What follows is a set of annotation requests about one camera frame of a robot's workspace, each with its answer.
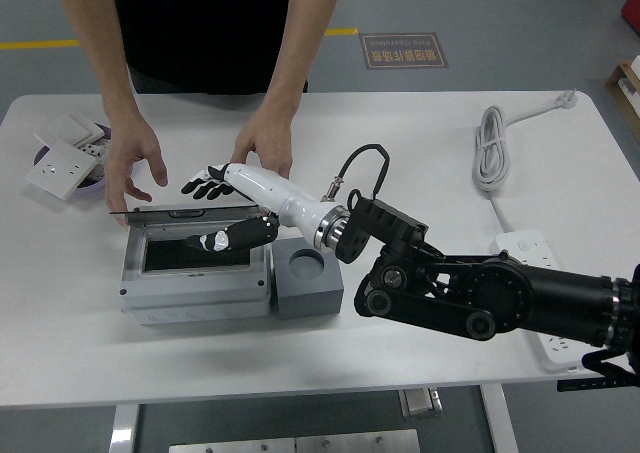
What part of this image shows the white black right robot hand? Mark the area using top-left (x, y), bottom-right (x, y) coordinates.
top-left (180, 161), bottom-right (334, 252)

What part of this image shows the person's right hand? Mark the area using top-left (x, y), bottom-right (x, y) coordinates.
top-left (103, 115), bottom-right (169, 230)

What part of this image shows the person's left hand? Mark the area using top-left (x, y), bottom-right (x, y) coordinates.
top-left (230, 107), bottom-right (295, 179)

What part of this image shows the grey electrical box with lid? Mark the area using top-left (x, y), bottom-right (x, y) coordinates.
top-left (109, 202), bottom-right (274, 327)

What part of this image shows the grey cube with round recess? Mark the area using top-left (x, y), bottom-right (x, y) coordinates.
top-left (272, 236), bottom-right (346, 322)

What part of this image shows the cardboard box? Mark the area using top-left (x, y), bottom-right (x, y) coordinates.
top-left (603, 55), bottom-right (640, 142)

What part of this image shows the white socket plate with labels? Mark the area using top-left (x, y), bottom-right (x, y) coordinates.
top-left (74, 139), bottom-right (111, 182)

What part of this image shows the purple tray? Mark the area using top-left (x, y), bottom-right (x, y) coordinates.
top-left (32, 122), bottom-right (114, 203)

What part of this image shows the white five-hole socket plate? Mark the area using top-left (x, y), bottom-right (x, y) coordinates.
top-left (24, 140), bottom-right (99, 202)

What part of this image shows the person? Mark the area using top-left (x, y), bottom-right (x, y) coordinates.
top-left (112, 0), bottom-right (309, 97)

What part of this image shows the brown floor sign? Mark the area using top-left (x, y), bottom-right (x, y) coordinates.
top-left (359, 32), bottom-right (450, 71)

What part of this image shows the silver metal plate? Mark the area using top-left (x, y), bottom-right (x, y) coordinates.
top-left (168, 428), bottom-right (421, 453)

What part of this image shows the white power strip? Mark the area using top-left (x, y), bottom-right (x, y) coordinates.
top-left (488, 229), bottom-right (601, 373)

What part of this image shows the white table leg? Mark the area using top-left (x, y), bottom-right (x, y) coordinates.
top-left (108, 403), bottom-right (140, 453)
top-left (478, 383), bottom-right (521, 453)

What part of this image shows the black perforated bar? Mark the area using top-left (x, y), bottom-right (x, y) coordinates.
top-left (557, 377), bottom-right (634, 393)

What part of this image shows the red object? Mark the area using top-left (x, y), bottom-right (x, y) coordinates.
top-left (618, 0), bottom-right (640, 27)

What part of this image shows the white switch plate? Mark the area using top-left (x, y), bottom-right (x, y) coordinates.
top-left (32, 112), bottom-right (104, 148)

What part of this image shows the white power cable with plug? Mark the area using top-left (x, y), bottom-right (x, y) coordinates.
top-left (471, 88), bottom-right (580, 234)

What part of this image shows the silver metal bracket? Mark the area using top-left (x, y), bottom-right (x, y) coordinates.
top-left (398, 386), bottom-right (444, 419)

